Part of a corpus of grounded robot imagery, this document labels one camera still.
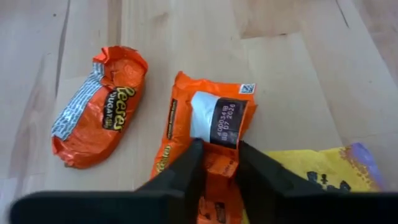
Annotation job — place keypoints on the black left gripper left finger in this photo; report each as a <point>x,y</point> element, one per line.
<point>186,168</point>

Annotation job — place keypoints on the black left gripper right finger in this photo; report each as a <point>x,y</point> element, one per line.
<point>258,174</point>

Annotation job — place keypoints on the yellow candy pack purple edge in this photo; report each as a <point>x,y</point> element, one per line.
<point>311,165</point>

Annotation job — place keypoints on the orange Reese's candy wrapper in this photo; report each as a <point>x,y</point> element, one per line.
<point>93,130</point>
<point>186,102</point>

